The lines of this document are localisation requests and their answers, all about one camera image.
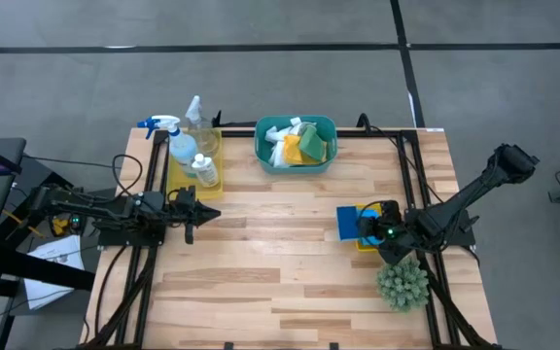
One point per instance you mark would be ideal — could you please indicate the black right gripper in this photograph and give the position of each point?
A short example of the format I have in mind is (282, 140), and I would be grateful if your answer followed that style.
(389, 223)

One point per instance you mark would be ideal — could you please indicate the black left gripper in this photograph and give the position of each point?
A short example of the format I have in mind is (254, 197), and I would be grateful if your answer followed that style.
(183, 209)

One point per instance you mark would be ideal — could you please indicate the blue sponge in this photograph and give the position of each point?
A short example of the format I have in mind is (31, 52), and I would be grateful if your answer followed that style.
(370, 241)
(347, 223)

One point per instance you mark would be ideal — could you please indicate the small white labelled bottle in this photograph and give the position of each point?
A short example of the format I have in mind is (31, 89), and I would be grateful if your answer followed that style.
(206, 172)

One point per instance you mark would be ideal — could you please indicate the white spray bottle blue trigger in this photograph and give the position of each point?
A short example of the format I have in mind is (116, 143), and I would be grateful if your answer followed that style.
(183, 148)

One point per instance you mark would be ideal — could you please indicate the clear spray bottle white trigger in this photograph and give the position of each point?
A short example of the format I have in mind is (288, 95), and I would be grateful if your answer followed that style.
(204, 138)

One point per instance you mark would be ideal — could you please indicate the sponges and cloths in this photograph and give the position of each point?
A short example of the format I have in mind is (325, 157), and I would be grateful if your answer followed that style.
(276, 153)

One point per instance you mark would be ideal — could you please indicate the green cloth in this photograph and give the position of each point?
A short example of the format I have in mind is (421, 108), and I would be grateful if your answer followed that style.
(313, 146)

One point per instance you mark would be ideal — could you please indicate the yellow sponge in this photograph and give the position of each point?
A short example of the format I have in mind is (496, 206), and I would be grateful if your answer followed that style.
(292, 150)

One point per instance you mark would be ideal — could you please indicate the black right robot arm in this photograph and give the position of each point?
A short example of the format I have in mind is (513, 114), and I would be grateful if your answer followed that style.
(465, 194)

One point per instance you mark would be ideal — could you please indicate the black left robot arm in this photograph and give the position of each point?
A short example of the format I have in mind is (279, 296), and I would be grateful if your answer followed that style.
(90, 209)

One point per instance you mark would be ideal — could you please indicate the yellow slotted plastic basket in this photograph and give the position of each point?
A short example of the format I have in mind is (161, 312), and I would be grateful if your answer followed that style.
(367, 249)

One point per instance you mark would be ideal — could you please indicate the yellow translucent plastic tray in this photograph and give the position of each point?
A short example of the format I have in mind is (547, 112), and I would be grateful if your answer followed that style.
(183, 187)

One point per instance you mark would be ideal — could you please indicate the frosted green potted plant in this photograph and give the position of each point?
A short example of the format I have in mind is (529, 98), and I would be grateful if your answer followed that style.
(401, 284)

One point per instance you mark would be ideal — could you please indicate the teal plastic bin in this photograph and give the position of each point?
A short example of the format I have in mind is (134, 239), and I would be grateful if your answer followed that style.
(294, 170)

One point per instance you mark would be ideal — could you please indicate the black table clamp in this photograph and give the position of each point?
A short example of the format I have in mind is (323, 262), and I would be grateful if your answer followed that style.
(334, 346)
(229, 346)

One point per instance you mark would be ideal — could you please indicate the small yellow tool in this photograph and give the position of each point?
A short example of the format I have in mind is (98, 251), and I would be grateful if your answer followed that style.
(59, 227)

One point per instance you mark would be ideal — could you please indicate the white paper sheets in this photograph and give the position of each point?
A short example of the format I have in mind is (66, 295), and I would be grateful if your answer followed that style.
(59, 250)

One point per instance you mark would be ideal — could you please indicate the black bracket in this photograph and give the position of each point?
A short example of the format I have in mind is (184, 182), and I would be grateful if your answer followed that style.
(218, 120)

